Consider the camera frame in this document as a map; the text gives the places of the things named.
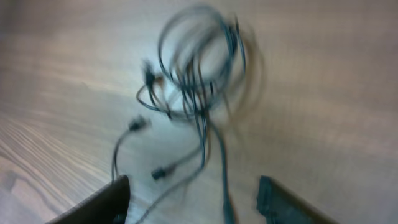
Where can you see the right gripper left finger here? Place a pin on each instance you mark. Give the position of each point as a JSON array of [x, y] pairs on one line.
[[109, 205]]

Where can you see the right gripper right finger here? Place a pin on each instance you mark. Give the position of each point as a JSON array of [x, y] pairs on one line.
[[279, 205]]

